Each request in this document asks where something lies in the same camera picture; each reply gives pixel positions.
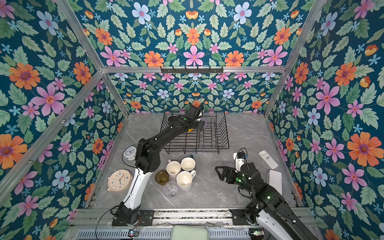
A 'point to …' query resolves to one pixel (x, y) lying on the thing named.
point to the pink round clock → (119, 180)
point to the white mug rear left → (173, 168)
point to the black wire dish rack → (212, 137)
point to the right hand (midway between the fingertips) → (220, 169)
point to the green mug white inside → (188, 163)
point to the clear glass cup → (171, 189)
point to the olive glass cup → (162, 177)
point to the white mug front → (184, 179)
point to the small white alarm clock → (129, 153)
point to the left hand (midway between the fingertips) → (202, 119)
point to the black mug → (171, 118)
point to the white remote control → (263, 154)
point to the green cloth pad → (190, 232)
